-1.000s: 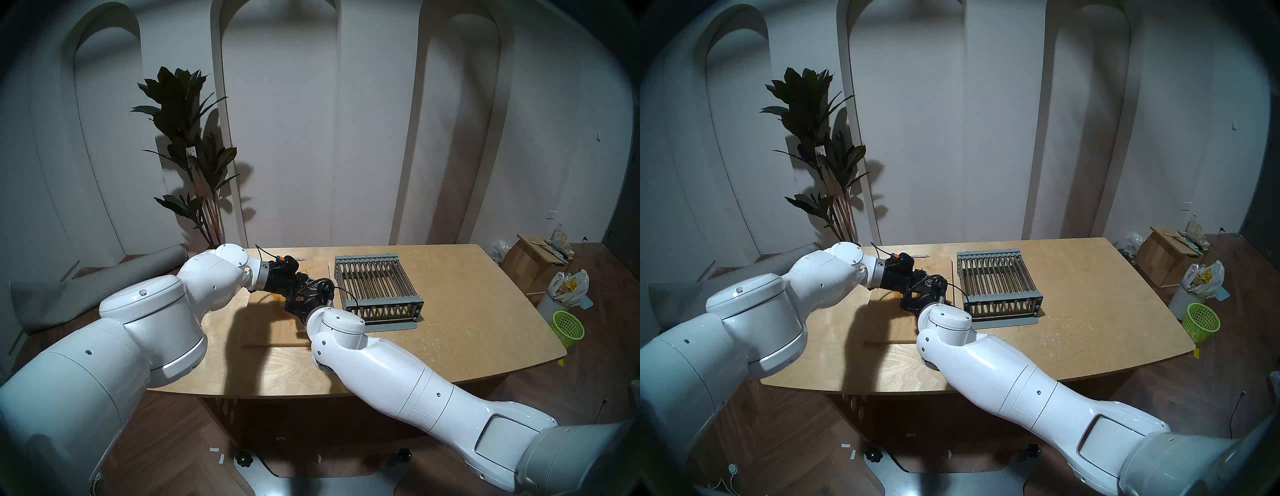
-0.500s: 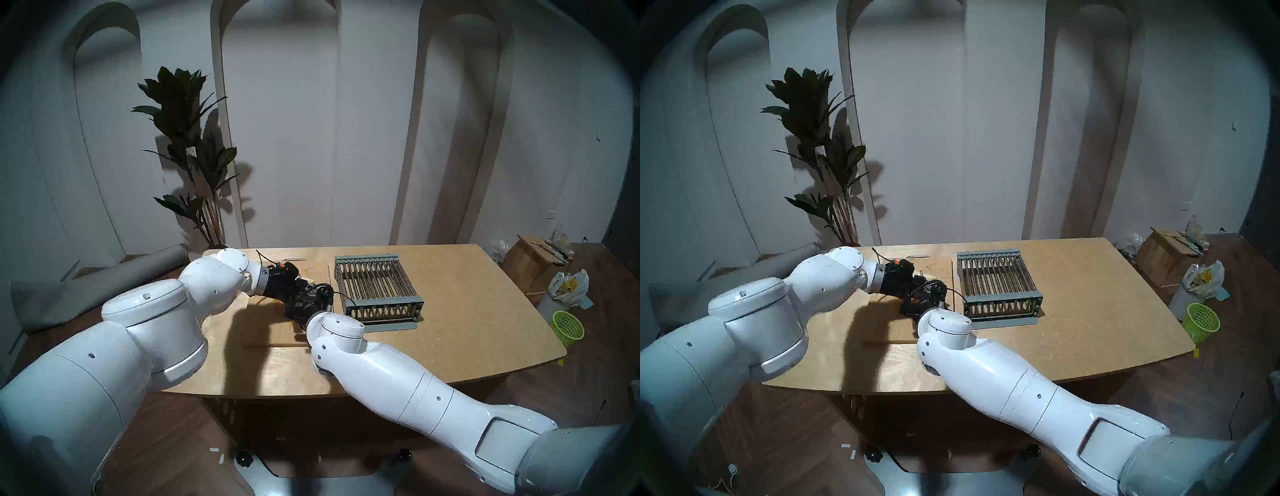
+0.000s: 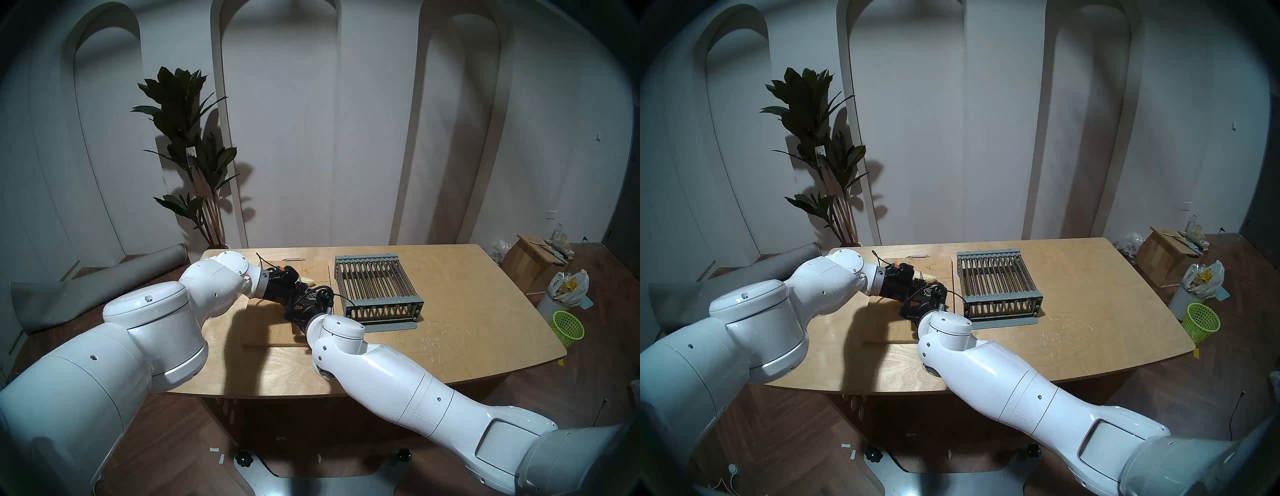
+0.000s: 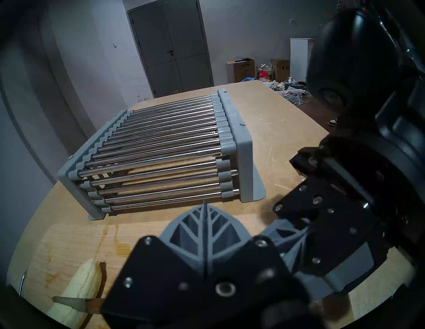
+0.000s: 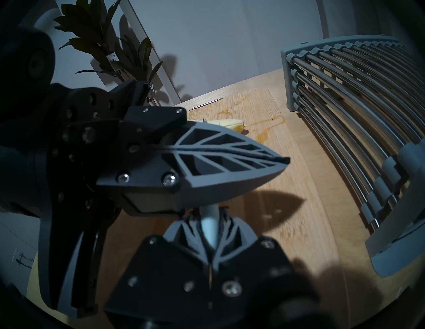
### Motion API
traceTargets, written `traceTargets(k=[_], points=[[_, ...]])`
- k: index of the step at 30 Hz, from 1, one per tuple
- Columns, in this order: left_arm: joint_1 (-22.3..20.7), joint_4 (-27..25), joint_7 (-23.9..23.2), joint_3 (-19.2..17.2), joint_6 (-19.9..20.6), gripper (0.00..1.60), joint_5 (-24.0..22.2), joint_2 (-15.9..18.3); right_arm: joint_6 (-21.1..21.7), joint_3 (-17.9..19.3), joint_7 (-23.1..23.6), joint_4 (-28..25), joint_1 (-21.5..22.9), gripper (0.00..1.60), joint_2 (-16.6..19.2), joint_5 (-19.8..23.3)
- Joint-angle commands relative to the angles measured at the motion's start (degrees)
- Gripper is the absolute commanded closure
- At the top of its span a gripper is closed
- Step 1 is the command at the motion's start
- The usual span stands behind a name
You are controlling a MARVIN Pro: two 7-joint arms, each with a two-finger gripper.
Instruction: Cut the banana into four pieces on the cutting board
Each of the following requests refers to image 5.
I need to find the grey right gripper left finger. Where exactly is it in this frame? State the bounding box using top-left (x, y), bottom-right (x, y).
top-left (104, 216), bottom-right (213, 329)

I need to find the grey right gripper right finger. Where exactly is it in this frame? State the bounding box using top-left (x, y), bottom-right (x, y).
top-left (212, 207), bottom-right (320, 312)

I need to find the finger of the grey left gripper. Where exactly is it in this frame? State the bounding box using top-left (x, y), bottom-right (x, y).
top-left (96, 148), bottom-right (289, 216)

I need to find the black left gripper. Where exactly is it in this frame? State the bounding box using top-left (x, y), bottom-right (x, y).
top-left (0, 27), bottom-right (291, 319)

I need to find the grey handled kitchen knife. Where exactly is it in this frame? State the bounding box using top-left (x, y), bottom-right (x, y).
top-left (200, 205), bottom-right (220, 248)

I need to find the peeled banana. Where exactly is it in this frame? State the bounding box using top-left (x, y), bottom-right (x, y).
top-left (207, 118), bottom-right (245, 134)

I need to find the wooden cutting board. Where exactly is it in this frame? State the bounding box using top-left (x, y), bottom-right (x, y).
top-left (96, 87), bottom-right (351, 329)

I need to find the tall potted green plant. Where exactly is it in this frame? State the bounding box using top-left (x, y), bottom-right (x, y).
top-left (53, 0), bottom-right (163, 106)

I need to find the grey metal dish rack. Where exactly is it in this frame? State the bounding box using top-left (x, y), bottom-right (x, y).
top-left (281, 35), bottom-right (425, 277)

